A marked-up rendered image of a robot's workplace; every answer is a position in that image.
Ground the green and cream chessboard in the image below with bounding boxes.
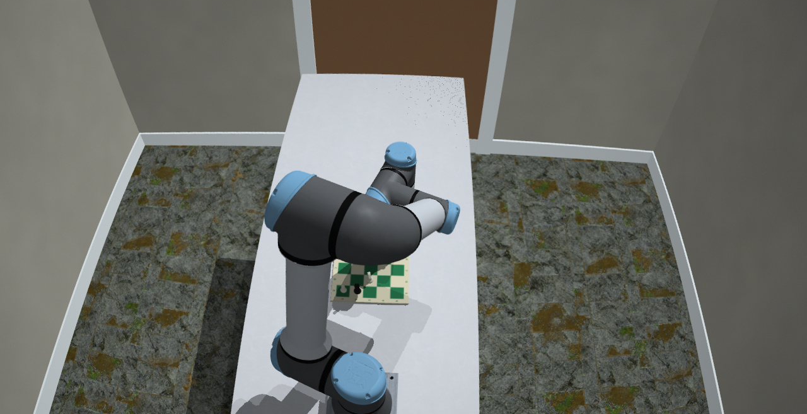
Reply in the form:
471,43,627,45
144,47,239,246
331,256,409,304

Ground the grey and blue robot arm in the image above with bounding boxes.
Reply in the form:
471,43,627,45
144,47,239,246
264,142,460,414

